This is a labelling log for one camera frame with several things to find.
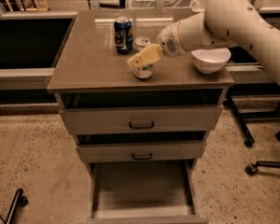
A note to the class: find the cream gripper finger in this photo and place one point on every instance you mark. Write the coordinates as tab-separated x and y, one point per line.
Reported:
149	55

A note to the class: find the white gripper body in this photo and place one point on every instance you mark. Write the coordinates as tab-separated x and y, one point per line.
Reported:
168	41

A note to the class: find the silver 7up can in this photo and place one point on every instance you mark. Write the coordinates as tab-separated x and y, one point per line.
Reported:
138	44

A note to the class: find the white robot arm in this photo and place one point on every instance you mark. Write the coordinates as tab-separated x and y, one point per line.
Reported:
223	23

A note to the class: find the blue pepsi can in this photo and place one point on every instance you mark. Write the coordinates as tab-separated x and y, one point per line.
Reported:
123	35

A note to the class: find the grey drawer cabinet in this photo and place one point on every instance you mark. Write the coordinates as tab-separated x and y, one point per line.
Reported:
92	74

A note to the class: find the top grey drawer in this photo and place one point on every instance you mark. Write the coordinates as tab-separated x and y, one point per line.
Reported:
141	119

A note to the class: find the grey drawer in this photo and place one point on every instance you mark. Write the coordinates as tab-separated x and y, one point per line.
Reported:
141	119
141	152
143	192

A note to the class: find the middle grey drawer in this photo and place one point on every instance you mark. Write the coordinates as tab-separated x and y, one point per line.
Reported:
141	152

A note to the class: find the bottom grey drawer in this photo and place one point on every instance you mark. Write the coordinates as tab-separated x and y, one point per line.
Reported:
143	192

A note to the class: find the white ceramic bowl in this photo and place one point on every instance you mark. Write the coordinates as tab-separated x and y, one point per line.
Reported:
208	61

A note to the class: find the black caster leg right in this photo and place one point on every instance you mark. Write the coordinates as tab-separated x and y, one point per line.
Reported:
253	168

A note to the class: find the black chair leg left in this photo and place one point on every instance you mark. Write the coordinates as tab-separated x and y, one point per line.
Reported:
19	200

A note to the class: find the white wire basket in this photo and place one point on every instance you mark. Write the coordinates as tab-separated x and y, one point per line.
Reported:
132	4

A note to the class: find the black table frame leg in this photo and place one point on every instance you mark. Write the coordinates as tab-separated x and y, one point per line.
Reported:
249	140

